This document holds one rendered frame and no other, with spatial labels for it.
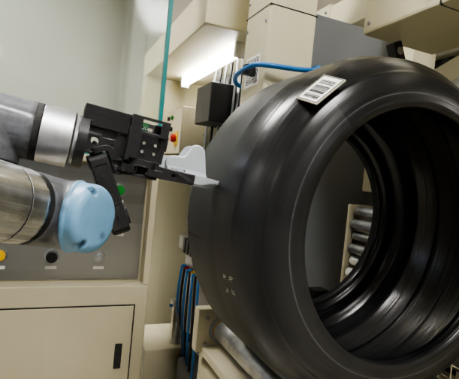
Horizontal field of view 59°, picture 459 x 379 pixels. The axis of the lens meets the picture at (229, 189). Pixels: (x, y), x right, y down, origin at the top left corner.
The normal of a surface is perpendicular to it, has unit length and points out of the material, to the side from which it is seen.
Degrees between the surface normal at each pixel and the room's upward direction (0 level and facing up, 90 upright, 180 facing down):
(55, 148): 118
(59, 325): 90
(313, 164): 85
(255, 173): 78
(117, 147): 90
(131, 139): 90
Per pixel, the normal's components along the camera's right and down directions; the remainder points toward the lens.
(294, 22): 0.40, 0.07
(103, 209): 0.93, 0.11
